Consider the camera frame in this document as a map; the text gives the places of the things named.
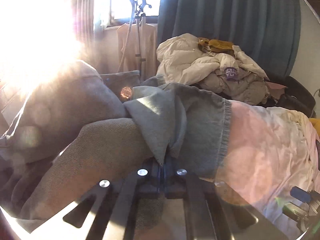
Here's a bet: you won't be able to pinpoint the mustard yellow garment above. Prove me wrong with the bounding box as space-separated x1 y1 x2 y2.
198 37 234 56

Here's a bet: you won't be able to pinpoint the pink cream bed duvet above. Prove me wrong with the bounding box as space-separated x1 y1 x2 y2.
216 101 319 239

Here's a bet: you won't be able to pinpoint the cream puffer jacket pile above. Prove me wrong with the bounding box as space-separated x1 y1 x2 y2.
157 33 270 105

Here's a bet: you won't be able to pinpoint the teal left curtain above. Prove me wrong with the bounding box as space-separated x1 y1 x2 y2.
72 0 94 45

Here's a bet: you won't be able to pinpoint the teal right curtain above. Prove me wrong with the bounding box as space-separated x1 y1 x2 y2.
157 0 301 77

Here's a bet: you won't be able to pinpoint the grey denim jeans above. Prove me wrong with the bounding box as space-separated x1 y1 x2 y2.
1 61 232 230

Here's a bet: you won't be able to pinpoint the garment steamer stand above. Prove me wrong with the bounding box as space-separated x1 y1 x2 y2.
117 0 152 74

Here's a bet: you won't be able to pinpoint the teal curtain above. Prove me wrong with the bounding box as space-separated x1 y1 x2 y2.
157 0 301 77
72 0 94 45

